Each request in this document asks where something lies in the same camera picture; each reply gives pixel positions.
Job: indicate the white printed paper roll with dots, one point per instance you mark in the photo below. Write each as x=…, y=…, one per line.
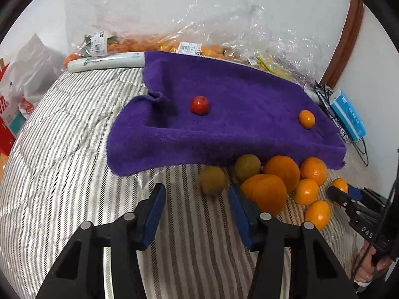
x=106, y=61

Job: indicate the brown wooden frame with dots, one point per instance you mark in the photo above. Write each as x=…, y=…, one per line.
x=347, y=37

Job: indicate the small red apple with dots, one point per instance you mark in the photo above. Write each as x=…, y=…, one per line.
x=200, y=105

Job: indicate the plastic bag of tangerines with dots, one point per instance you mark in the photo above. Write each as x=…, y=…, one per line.
x=187, y=45

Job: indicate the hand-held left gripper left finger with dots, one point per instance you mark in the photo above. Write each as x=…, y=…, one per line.
x=154, y=211

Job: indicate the green-brown round fruit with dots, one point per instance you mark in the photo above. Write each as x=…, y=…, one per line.
x=212, y=180
x=247, y=167

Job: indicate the large orange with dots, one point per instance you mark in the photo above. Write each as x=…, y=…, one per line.
x=265, y=193
x=283, y=171

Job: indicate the red white paper bag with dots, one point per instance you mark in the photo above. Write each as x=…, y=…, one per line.
x=7, y=115

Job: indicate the plastic bag of yellow fruit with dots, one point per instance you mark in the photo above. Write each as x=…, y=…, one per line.
x=280, y=68

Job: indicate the blue tissue box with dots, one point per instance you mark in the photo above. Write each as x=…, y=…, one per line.
x=347, y=115

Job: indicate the plastic bag of brown fruit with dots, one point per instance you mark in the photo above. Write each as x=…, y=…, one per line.
x=232, y=54

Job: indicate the grey plastic bag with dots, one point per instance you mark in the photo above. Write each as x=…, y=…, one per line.
x=34, y=65

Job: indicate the purple towel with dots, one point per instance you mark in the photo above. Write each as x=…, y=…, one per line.
x=233, y=130

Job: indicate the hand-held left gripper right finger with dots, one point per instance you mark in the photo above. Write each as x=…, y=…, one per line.
x=241, y=215

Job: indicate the small orange tangerine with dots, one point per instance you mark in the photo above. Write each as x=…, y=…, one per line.
x=317, y=214
x=306, y=119
x=340, y=184
x=305, y=192
x=314, y=170

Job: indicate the person's right hand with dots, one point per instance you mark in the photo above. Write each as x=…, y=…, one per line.
x=363, y=271

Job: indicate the black white patterned packet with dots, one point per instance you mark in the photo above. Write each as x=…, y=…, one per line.
x=324, y=95

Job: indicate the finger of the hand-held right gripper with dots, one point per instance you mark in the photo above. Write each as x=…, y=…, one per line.
x=355, y=192
x=338, y=195

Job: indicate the plastic bag of leafy oranges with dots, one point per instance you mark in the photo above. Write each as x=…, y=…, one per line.
x=103, y=42

